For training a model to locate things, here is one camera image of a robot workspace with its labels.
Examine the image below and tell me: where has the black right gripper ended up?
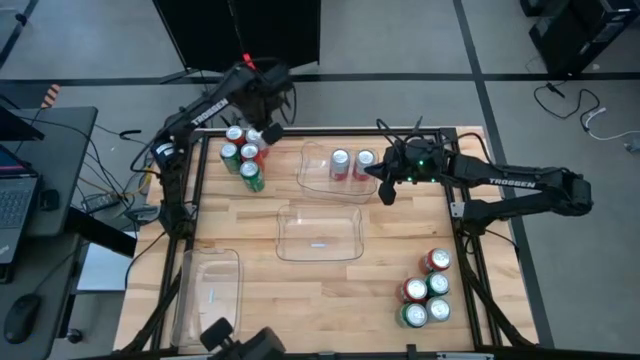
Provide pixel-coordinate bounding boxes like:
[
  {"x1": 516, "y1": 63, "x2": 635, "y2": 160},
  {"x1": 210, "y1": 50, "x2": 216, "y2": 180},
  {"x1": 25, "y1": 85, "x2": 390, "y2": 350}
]
[{"x1": 363, "y1": 138, "x2": 449, "y2": 207}]

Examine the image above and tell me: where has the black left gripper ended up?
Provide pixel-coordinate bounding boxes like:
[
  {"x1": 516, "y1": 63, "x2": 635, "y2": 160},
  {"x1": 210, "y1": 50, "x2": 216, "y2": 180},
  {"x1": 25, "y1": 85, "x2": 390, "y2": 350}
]
[{"x1": 242, "y1": 88, "x2": 290, "y2": 146}]

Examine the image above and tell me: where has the pink and white soda can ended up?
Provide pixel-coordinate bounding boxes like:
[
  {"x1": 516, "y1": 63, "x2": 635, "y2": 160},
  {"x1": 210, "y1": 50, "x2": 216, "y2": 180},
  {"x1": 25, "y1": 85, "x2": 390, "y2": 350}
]
[
  {"x1": 425, "y1": 296, "x2": 453, "y2": 324},
  {"x1": 329, "y1": 148, "x2": 352, "y2": 182},
  {"x1": 244, "y1": 127, "x2": 271, "y2": 160},
  {"x1": 353, "y1": 148, "x2": 377, "y2": 182}
]

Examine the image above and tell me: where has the clear plastic bin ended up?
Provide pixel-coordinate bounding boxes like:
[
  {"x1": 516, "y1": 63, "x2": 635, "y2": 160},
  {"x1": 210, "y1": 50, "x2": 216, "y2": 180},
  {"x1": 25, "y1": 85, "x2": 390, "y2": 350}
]
[
  {"x1": 297, "y1": 140, "x2": 380, "y2": 205},
  {"x1": 275, "y1": 203, "x2": 365, "y2": 263},
  {"x1": 170, "y1": 247, "x2": 245, "y2": 350}
]

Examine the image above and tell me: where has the black room divider panel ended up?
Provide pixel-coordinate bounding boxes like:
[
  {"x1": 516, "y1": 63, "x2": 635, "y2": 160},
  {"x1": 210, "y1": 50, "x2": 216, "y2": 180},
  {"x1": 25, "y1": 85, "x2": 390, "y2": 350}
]
[{"x1": 152, "y1": 0, "x2": 321, "y2": 84}]

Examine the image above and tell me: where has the grey box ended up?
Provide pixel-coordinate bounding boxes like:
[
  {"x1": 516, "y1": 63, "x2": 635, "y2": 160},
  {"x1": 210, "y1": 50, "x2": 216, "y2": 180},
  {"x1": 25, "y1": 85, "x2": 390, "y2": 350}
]
[{"x1": 124, "y1": 204, "x2": 161, "y2": 224}]

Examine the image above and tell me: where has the black power brick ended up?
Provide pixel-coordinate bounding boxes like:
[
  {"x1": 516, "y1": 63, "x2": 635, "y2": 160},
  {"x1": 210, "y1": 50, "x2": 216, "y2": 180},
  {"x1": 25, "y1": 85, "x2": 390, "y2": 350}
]
[{"x1": 82, "y1": 192, "x2": 121, "y2": 214}]

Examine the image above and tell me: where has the black desk leg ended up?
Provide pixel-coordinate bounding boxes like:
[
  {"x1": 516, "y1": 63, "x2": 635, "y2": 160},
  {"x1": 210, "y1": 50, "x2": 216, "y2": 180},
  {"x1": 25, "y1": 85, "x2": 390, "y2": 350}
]
[{"x1": 67, "y1": 206, "x2": 139, "y2": 259}]

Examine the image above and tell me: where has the grey desk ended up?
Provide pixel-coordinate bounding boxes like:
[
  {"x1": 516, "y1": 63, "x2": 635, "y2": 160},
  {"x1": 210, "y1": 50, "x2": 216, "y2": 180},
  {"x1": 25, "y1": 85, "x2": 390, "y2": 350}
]
[{"x1": 0, "y1": 106, "x2": 99, "y2": 360}]

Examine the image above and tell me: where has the black bulky object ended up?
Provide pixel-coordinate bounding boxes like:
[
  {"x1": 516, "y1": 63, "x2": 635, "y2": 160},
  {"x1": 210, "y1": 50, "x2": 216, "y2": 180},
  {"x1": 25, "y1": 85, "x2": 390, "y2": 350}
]
[{"x1": 199, "y1": 316, "x2": 287, "y2": 360}]

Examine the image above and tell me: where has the white sheet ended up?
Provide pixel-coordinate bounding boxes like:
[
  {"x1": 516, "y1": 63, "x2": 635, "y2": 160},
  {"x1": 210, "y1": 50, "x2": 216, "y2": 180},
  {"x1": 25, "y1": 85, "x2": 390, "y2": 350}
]
[{"x1": 77, "y1": 239, "x2": 137, "y2": 292}]

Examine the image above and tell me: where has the orange black striped marker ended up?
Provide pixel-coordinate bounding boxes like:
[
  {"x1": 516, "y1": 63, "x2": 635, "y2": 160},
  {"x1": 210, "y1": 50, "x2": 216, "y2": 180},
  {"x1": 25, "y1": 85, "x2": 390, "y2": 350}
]
[{"x1": 40, "y1": 83, "x2": 62, "y2": 109}]

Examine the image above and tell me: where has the small black box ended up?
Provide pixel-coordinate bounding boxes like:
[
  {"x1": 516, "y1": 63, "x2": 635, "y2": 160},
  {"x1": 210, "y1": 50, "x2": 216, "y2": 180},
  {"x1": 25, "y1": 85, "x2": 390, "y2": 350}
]
[{"x1": 39, "y1": 188, "x2": 61, "y2": 211}]

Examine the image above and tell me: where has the black computer tower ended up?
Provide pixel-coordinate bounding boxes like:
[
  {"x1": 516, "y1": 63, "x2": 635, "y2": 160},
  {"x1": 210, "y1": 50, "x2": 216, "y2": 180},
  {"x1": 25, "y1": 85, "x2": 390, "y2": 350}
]
[{"x1": 528, "y1": 0, "x2": 640, "y2": 76}]

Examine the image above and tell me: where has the black laptop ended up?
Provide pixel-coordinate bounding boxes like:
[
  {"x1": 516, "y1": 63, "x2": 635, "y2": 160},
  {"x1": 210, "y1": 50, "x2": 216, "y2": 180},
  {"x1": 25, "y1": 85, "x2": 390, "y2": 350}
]
[{"x1": 0, "y1": 143, "x2": 41, "y2": 266}]

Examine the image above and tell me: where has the black computer mouse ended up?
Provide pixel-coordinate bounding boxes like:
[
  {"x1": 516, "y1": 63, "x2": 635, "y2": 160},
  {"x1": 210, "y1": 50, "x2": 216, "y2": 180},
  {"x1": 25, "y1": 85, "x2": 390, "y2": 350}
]
[{"x1": 3, "y1": 293, "x2": 42, "y2": 345}]

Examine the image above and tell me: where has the black aluminium table frame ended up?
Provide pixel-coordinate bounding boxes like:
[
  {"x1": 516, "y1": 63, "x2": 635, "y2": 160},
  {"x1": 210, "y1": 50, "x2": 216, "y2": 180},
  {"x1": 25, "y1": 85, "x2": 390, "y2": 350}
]
[{"x1": 119, "y1": 127, "x2": 539, "y2": 360}]

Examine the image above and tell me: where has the yellow cable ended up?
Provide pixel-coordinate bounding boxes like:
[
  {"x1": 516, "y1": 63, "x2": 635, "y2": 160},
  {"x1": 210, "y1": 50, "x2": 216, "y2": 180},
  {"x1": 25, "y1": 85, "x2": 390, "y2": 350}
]
[{"x1": 119, "y1": 167, "x2": 154, "y2": 199}]

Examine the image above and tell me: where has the black floor cable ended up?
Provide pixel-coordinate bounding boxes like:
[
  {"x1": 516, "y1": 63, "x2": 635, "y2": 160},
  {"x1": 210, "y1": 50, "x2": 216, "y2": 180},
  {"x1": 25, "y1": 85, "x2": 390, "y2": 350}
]
[{"x1": 532, "y1": 81, "x2": 601, "y2": 121}]

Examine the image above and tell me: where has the white floor cable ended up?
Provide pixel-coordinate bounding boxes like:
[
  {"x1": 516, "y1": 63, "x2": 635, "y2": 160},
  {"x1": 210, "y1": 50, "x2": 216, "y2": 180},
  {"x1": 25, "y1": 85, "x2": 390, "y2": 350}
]
[{"x1": 579, "y1": 106, "x2": 640, "y2": 144}]

